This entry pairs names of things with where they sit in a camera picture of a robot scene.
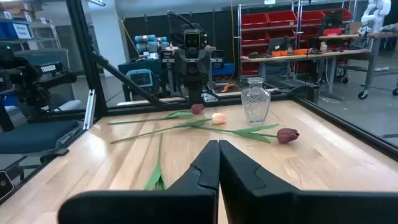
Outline orange hand tool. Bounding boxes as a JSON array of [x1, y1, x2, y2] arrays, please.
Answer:
[[221, 83, 239, 93]]

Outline black table-level camera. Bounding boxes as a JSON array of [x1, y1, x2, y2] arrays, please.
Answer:
[[0, 170, 15, 200]]

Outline blue office chair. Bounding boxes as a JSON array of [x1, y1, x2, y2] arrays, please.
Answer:
[[0, 119, 82, 175]]

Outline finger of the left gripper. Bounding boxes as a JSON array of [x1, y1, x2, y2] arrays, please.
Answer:
[[194, 79, 205, 105], [185, 79, 195, 105]]

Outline yellow hanging cable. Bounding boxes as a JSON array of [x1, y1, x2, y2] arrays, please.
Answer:
[[229, 0, 236, 82]]

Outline cream artificial tulip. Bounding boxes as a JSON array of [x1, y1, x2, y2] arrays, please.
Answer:
[[109, 112, 228, 145]]

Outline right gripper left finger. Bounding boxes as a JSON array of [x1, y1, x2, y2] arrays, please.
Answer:
[[57, 139, 220, 224]]

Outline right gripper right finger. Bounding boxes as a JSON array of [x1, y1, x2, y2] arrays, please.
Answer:
[[219, 139, 398, 224]]

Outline blue grey rolled mats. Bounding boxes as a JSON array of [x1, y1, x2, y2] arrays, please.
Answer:
[[134, 34, 170, 54]]

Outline red toolbox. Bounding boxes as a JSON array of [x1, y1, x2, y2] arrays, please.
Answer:
[[323, 27, 343, 37]]

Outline blue plastic bin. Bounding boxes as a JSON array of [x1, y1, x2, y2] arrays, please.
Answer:
[[212, 62, 236, 77]]

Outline red artificial tulip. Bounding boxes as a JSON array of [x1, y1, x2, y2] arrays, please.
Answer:
[[107, 103, 206, 126]]

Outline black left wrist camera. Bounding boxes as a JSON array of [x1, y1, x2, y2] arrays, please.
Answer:
[[183, 29, 201, 50]]

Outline red plastic storage bin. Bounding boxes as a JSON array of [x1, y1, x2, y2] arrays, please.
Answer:
[[269, 28, 297, 40], [241, 62, 261, 77], [241, 12, 270, 30], [267, 10, 299, 27], [299, 10, 326, 26], [321, 7, 354, 22], [241, 30, 271, 47]]

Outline grey metal shelf rack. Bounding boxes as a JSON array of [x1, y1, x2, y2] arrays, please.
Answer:
[[236, 1, 355, 78]]

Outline long wooden-top workbench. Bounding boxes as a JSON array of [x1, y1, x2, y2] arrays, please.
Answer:
[[240, 48, 376, 100]]

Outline black metal table frame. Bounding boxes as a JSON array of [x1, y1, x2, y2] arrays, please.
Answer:
[[0, 0, 398, 206]]

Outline dark blue equipment cart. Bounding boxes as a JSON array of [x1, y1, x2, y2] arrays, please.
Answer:
[[117, 58, 164, 102]]

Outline light blue small monitor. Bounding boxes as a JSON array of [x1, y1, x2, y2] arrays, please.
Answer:
[[125, 68, 155, 90]]

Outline silver metal frame bracket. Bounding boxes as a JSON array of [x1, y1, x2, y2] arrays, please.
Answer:
[[83, 89, 97, 131]]

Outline wooden-top rolling table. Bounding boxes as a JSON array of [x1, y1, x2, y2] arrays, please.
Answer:
[[318, 30, 398, 97]]

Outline white humanoid robot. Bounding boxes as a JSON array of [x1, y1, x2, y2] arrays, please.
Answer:
[[357, 0, 393, 35]]

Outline blue storage bin white label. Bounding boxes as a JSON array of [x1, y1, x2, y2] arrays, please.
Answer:
[[0, 19, 34, 40]]

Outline clear cut-glass vase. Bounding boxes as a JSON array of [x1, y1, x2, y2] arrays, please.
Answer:
[[241, 77, 272, 126]]

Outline dark maroon artificial tulip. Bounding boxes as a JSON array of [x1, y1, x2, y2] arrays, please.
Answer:
[[192, 123, 300, 144]]

